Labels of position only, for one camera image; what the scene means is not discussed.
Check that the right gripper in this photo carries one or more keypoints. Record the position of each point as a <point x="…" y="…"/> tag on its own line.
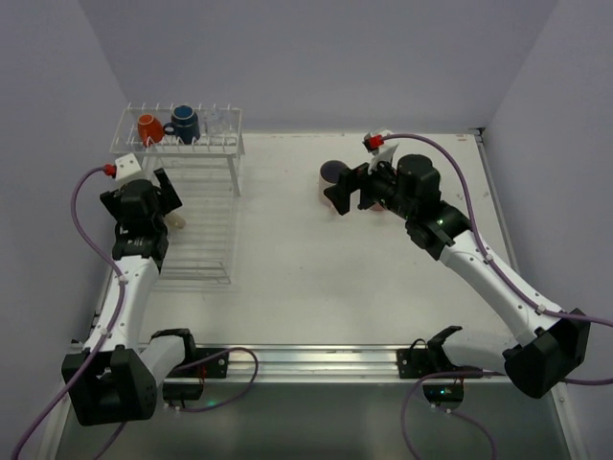
<point x="356" y="187"/>

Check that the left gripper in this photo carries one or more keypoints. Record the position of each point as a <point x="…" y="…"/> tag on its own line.
<point x="169" y="193"/>

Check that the cream floral mug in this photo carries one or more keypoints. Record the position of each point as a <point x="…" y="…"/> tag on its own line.
<point x="174" y="220"/>

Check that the pale pink mug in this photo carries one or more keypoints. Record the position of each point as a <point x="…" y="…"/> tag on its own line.
<point x="328" y="176"/>

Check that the dark blue mug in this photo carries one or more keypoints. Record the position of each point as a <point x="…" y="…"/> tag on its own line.
<point x="183" y="124"/>

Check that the clear plastic cup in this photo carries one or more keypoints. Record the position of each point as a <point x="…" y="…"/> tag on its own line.
<point x="216" y="123"/>

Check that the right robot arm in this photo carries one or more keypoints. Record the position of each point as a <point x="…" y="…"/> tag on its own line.
<point x="542" y="351"/>

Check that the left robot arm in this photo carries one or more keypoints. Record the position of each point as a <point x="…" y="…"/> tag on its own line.
<point x="136" y="260"/>

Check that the orange mug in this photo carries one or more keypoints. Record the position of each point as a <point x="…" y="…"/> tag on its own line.
<point x="150" y="130"/>

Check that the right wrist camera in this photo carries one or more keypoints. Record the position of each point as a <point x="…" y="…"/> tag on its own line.
<point x="381" y="150"/>

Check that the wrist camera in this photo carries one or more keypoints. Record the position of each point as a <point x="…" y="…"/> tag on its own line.
<point x="128" y="168"/>
<point x="381" y="150"/>

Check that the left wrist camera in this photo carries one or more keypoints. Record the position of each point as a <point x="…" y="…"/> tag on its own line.
<point x="128" y="168"/>

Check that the white wire dish rack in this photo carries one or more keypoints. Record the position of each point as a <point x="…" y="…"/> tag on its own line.
<point x="206" y="177"/>

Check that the aluminium mounting rail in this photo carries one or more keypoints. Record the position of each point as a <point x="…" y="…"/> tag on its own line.
<point x="311" y="361"/>

